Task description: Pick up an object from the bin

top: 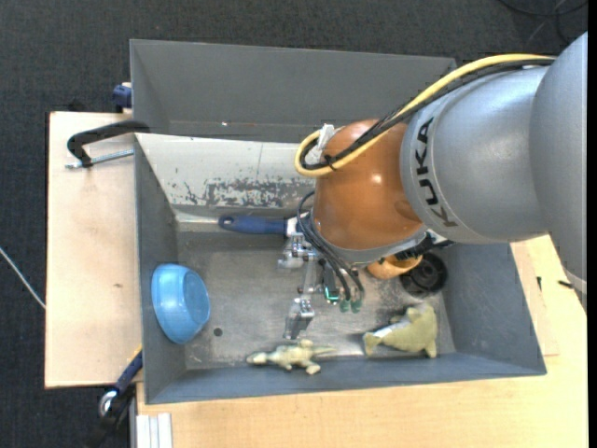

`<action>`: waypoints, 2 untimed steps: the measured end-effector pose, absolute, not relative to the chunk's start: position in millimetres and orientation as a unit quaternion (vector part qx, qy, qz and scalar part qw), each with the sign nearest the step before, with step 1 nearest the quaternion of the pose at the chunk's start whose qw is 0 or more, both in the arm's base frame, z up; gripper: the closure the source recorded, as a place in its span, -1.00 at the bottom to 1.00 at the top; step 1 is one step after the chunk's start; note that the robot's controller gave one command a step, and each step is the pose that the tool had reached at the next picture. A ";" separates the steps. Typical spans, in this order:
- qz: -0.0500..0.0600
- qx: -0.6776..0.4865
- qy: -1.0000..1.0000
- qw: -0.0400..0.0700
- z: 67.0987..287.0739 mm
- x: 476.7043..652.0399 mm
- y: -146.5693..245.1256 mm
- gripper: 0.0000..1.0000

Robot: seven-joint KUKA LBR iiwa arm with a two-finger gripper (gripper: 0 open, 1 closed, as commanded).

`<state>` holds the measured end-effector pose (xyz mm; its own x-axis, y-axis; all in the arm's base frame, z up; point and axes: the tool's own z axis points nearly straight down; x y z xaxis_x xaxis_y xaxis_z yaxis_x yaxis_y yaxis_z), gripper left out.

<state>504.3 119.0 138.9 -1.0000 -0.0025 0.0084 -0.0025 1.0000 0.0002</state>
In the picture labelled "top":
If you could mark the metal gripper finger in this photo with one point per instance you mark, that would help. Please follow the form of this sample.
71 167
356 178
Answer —
294 256
298 320

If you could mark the pale green toy crocodile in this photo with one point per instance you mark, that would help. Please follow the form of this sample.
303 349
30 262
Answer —
294 355

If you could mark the grey metal bin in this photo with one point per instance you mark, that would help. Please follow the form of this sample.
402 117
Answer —
252 292

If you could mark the orange plastic cup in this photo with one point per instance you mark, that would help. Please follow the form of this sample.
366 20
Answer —
389 270

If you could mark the black round lid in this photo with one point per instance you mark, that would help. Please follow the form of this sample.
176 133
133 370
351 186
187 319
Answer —
426 278

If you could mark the pale green plush toy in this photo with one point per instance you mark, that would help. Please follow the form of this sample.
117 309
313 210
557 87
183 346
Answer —
415 336

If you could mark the blue plastic bowl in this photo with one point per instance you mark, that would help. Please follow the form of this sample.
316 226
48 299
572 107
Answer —
179 301

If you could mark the pale wood board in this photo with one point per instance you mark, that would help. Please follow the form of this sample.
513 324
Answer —
88 259

